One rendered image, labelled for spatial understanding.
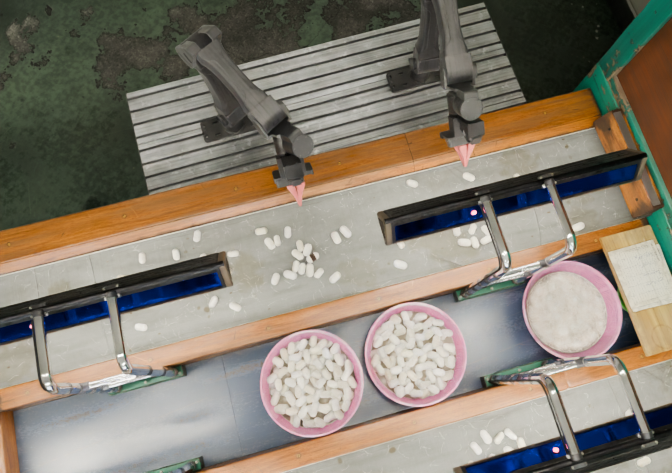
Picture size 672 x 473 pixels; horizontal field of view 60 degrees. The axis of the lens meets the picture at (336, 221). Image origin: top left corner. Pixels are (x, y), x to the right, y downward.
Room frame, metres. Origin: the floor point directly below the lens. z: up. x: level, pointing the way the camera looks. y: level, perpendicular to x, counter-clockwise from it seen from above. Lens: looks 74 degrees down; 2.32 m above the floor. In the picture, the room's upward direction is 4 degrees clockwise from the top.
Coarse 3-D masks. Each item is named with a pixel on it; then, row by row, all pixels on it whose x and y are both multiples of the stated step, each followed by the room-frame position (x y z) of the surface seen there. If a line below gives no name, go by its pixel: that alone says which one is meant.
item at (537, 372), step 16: (512, 368) 0.07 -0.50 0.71; (528, 368) 0.08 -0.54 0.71; (544, 368) 0.07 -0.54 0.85; (560, 368) 0.07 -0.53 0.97; (624, 368) 0.07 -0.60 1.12; (496, 384) 0.03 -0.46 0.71; (544, 384) 0.03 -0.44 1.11; (624, 384) 0.04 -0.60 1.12; (560, 400) 0.00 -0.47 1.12; (560, 416) -0.03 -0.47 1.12; (640, 416) -0.02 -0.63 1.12; (560, 432) -0.06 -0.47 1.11; (640, 432) -0.05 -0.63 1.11; (576, 448) -0.09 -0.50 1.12
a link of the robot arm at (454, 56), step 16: (432, 0) 0.94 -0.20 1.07; (448, 0) 0.92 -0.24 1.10; (448, 16) 0.89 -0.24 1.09; (448, 32) 0.85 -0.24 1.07; (448, 48) 0.81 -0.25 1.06; (464, 48) 0.82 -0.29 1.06; (448, 64) 0.78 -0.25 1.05; (464, 64) 0.78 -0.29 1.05; (448, 80) 0.74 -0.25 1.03; (464, 80) 0.75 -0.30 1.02
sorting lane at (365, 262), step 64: (384, 192) 0.54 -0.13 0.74; (448, 192) 0.55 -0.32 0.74; (128, 256) 0.30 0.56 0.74; (192, 256) 0.31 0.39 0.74; (256, 256) 0.33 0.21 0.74; (320, 256) 0.34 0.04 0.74; (384, 256) 0.35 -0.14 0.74; (448, 256) 0.36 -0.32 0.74; (128, 320) 0.13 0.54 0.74; (192, 320) 0.14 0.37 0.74; (256, 320) 0.15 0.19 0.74; (0, 384) -0.06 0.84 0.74
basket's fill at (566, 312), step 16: (560, 272) 0.34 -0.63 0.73; (544, 288) 0.29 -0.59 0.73; (560, 288) 0.30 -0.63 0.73; (576, 288) 0.30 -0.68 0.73; (592, 288) 0.30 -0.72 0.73; (528, 304) 0.25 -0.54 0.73; (544, 304) 0.25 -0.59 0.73; (560, 304) 0.25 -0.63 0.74; (576, 304) 0.26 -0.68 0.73; (592, 304) 0.26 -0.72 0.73; (528, 320) 0.20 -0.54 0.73; (544, 320) 0.20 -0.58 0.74; (560, 320) 0.21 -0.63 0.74; (576, 320) 0.21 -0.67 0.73; (592, 320) 0.21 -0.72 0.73; (544, 336) 0.16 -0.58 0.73; (560, 336) 0.17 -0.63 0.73; (576, 336) 0.17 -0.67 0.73; (592, 336) 0.17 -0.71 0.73; (576, 352) 0.13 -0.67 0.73
